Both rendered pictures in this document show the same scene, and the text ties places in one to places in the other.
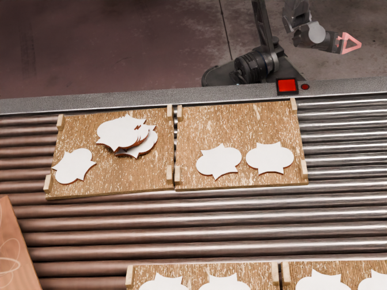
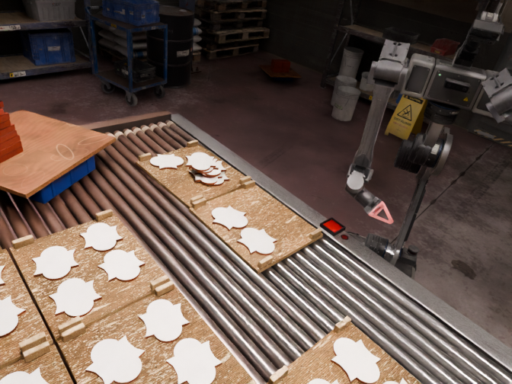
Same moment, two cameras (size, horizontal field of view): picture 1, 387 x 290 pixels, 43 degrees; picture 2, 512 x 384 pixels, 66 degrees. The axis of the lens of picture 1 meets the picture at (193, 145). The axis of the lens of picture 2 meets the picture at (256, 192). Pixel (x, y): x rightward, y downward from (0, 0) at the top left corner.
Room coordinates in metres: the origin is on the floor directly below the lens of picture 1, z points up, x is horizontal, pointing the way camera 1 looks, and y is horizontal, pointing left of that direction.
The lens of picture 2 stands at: (0.02, -0.83, 1.89)
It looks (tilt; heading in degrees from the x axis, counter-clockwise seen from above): 34 degrees down; 35
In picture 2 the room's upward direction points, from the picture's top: 10 degrees clockwise
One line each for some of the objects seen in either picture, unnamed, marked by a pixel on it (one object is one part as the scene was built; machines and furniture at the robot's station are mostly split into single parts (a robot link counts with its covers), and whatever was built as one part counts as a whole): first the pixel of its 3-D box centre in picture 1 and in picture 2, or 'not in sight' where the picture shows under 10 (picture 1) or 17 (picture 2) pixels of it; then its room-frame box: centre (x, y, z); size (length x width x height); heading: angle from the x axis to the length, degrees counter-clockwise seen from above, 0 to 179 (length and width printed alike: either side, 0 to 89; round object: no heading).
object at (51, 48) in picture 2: not in sight; (47, 44); (2.31, 4.23, 0.32); 0.50 x 0.41 x 0.37; 174
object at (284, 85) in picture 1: (287, 86); (332, 226); (1.26, -0.37, 0.92); 0.06 x 0.06 x 0.01; 82
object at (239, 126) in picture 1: (238, 143); (255, 222); (1.03, -0.15, 0.93); 0.41 x 0.35 x 0.02; 82
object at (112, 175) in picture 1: (113, 151); (193, 172); (1.08, 0.27, 0.93); 0.41 x 0.35 x 0.02; 84
